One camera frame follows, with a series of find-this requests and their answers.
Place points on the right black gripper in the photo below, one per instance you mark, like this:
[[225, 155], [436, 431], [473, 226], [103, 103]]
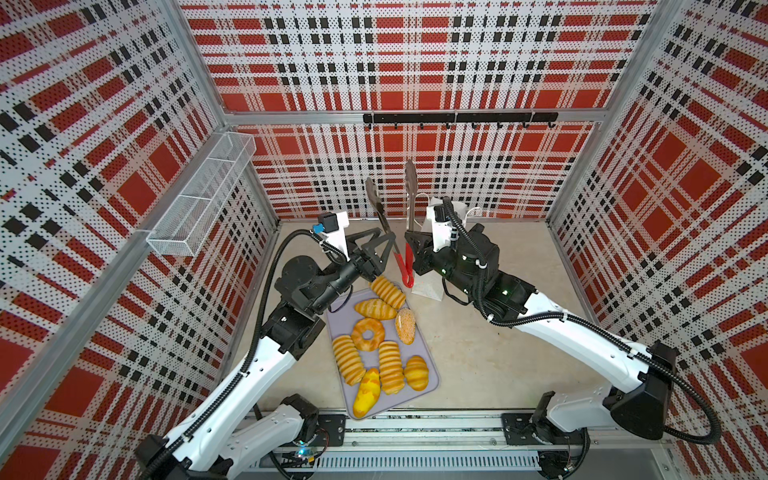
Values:
[[421, 243]]

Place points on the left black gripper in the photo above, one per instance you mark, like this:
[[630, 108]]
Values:
[[369, 267]]

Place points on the metal tongs red handle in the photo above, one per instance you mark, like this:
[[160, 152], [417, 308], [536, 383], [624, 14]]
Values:
[[404, 261]]

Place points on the striped bread roll top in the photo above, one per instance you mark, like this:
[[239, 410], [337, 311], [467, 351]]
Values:
[[388, 292]]

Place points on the round sesame bun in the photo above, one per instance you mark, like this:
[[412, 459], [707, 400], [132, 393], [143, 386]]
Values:
[[405, 325]]

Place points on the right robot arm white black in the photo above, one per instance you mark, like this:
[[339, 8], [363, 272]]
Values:
[[639, 380]]

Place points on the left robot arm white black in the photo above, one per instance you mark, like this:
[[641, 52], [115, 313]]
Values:
[[212, 442]]

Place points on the white cartoon paper bag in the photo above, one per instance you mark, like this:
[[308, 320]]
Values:
[[429, 285]]

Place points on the oval golden bread roll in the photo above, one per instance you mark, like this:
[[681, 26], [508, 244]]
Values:
[[376, 309]]

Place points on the long ridged bread left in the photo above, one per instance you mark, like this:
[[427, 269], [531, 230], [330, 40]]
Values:
[[348, 360]]

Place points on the long ridged bread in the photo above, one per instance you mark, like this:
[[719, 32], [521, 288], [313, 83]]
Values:
[[348, 360], [391, 367]]

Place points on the long ridged bread middle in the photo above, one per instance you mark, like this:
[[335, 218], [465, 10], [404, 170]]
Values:
[[391, 367]]

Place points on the small ridged bread right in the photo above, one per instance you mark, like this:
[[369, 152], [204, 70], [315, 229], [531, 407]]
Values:
[[416, 373]]

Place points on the yellow twisted bread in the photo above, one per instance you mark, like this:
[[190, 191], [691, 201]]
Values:
[[369, 390]]

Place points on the lavender plastic tray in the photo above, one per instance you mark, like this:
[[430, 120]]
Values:
[[342, 318]]

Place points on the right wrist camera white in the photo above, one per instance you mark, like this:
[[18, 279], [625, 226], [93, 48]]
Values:
[[441, 226]]

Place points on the black hook rail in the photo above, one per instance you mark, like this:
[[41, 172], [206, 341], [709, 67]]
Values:
[[450, 118]]

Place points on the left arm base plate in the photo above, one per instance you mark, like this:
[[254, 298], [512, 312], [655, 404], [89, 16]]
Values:
[[324, 430]]

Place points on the white wire mesh basket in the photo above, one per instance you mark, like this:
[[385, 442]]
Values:
[[186, 224]]

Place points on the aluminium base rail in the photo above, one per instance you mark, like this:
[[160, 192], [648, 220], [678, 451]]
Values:
[[469, 442]]

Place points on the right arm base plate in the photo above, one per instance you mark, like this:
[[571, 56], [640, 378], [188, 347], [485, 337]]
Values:
[[526, 428]]

